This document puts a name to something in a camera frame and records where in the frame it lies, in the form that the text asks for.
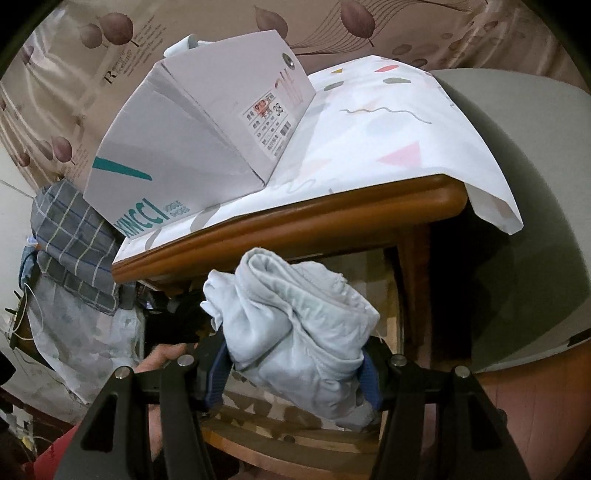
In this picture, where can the light grey underwear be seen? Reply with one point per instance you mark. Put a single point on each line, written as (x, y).
(286, 332)

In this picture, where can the brown wooden nightstand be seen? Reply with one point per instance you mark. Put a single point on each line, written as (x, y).
(277, 230)

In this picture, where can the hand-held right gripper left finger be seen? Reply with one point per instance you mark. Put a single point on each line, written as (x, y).
(216, 374)

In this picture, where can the brown wooden drawer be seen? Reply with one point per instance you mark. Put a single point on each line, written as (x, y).
(286, 452)

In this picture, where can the white patterned table cover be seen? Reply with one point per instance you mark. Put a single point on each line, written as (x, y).
(369, 138)

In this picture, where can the brown leaf print curtain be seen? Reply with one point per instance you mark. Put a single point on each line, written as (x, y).
(69, 92)

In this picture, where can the white cardboard shoe box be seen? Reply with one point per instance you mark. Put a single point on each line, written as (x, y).
(184, 138)

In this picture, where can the white floral print sheet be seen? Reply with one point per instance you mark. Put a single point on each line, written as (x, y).
(83, 332)

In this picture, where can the grey plaid cloth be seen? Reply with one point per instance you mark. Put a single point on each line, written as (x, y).
(74, 240)

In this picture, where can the person's left hand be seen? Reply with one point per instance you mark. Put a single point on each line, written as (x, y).
(166, 357)

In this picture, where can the grey mattress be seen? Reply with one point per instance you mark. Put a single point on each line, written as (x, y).
(531, 230)

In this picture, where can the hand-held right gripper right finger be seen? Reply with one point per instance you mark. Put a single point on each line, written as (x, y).
(369, 378)

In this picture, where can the white plastic item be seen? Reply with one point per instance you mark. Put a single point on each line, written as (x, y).
(189, 46)

